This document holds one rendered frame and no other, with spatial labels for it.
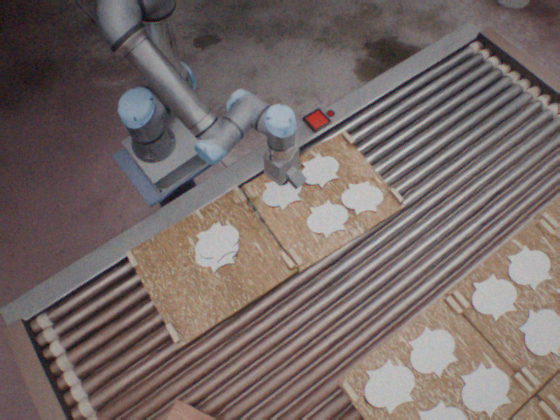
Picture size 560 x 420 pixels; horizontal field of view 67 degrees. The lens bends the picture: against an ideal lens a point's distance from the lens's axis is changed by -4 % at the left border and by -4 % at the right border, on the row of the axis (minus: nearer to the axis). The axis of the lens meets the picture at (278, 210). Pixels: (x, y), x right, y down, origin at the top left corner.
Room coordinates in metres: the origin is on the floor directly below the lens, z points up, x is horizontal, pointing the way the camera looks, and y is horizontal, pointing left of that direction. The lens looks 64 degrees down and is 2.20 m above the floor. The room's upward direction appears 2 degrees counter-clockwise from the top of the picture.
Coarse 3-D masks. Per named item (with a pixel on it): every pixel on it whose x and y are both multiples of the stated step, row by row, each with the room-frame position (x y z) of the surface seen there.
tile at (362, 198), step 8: (360, 184) 0.70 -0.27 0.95; (368, 184) 0.70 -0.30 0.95; (344, 192) 0.67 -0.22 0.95; (352, 192) 0.67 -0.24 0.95; (360, 192) 0.67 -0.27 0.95; (368, 192) 0.67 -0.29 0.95; (376, 192) 0.67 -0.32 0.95; (344, 200) 0.64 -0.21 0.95; (352, 200) 0.64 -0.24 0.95; (360, 200) 0.64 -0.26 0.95; (368, 200) 0.64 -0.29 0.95; (376, 200) 0.64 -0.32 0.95; (352, 208) 0.61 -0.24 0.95; (360, 208) 0.61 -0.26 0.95; (368, 208) 0.61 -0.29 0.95
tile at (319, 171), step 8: (312, 160) 0.80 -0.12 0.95; (320, 160) 0.80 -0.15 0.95; (328, 160) 0.80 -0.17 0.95; (304, 168) 0.77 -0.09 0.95; (312, 168) 0.77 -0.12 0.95; (320, 168) 0.77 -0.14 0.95; (328, 168) 0.76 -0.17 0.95; (336, 168) 0.76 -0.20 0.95; (312, 176) 0.74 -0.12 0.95; (320, 176) 0.73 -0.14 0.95; (328, 176) 0.73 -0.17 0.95; (336, 176) 0.73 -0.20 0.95; (312, 184) 0.71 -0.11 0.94; (320, 184) 0.70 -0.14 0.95
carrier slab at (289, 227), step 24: (336, 144) 0.87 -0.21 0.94; (360, 168) 0.77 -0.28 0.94; (312, 192) 0.68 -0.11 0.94; (336, 192) 0.68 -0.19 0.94; (384, 192) 0.67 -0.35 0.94; (264, 216) 0.60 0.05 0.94; (288, 216) 0.60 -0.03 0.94; (360, 216) 0.59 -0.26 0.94; (384, 216) 0.59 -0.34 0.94; (288, 240) 0.52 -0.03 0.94; (312, 240) 0.51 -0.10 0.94; (336, 240) 0.51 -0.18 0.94; (312, 264) 0.44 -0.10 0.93
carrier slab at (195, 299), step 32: (192, 224) 0.58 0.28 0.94; (224, 224) 0.58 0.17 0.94; (256, 224) 0.58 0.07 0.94; (160, 256) 0.48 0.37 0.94; (192, 256) 0.48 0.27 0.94; (256, 256) 0.47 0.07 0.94; (160, 288) 0.38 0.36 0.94; (192, 288) 0.37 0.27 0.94; (224, 288) 0.37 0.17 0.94; (256, 288) 0.37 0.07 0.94; (192, 320) 0.28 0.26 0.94
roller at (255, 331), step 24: (504, 144) 0.86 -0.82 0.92; (480, 168) 0.76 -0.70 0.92; (408, 216) 0.59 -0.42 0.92; (384, 240) 0.51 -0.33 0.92; (336, 264) 0.44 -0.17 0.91; (312, 288) 0.37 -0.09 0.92; (288, 312) 0.30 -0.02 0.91; (240, 336) 0.23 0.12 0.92; (216, 360) 0.17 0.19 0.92; (168, 384) 0.10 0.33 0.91; (192, 384) 0.10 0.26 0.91; (144, 408) 0.04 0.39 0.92
